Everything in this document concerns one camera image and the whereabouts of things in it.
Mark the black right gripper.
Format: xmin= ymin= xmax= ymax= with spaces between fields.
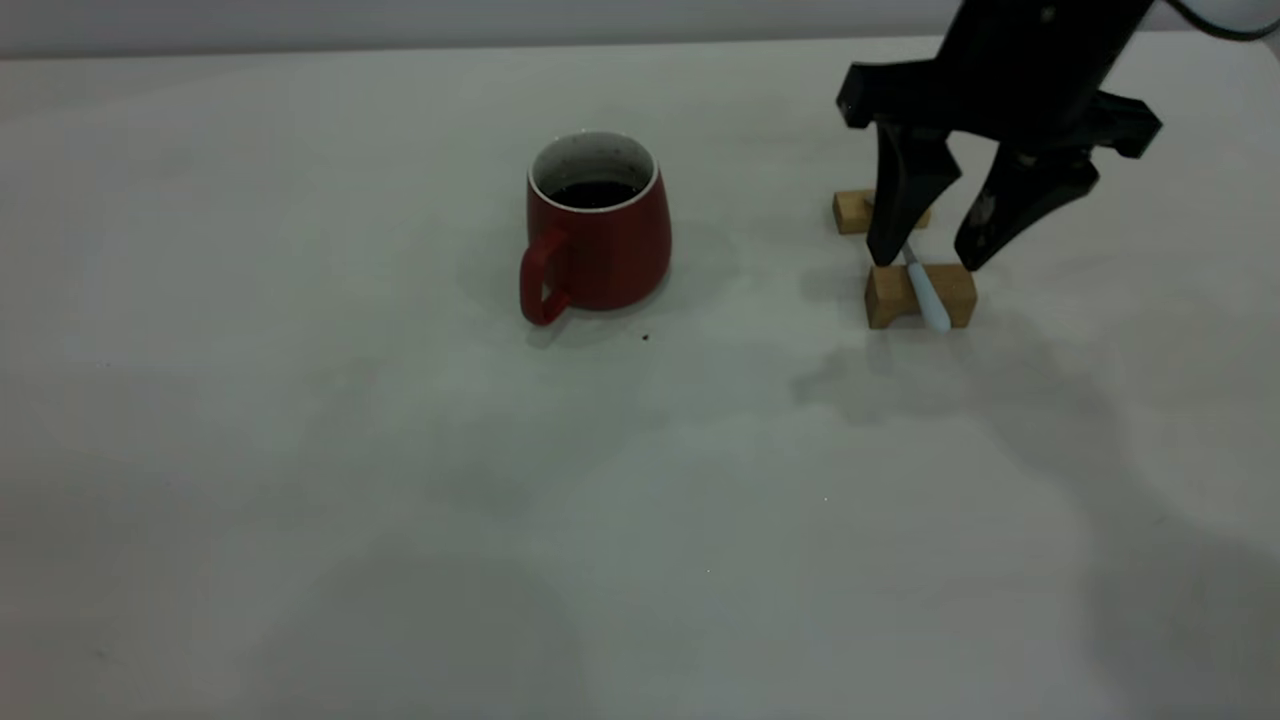
xmin=838 ymin=0 xmax=1163 ymax=273

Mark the spoon with light blue handle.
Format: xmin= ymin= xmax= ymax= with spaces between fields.
xmin=900 ymin=243 xmax=952 ymax=334

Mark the red ceramic mug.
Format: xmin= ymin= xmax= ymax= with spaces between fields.
xmin=518 ymin=130 xmax=674 ymax=328

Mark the arched wooden block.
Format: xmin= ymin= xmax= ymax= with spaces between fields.
xmin=864 ymin=262 xmax=979 ymax=332

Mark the flat rectangular wooden block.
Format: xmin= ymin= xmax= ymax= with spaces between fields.
xmin=832 ymin=188 xmax=933 ymax=237

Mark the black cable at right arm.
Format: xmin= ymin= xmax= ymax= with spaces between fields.
xmin=1165 ymin=0 xmax=1280 ymax=43

